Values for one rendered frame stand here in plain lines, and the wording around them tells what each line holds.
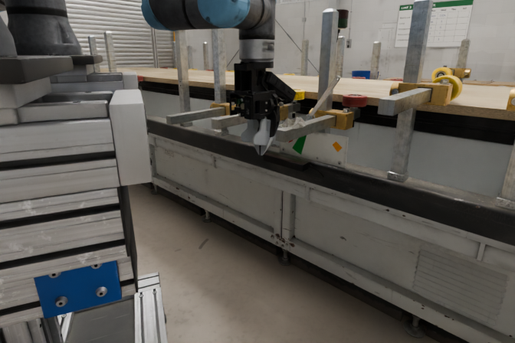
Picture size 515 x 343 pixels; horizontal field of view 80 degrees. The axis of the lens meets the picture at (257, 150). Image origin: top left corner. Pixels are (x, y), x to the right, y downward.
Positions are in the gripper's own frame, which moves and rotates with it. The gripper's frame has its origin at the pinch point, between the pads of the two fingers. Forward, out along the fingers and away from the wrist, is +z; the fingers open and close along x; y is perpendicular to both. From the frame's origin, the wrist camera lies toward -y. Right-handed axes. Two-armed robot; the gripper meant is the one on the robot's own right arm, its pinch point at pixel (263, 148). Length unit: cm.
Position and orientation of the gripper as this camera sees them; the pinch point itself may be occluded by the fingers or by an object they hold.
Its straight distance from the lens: 72.8
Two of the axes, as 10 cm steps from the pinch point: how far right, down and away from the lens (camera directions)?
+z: 0.0, 9.5, 3.0
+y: -6.7, 2.2, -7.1
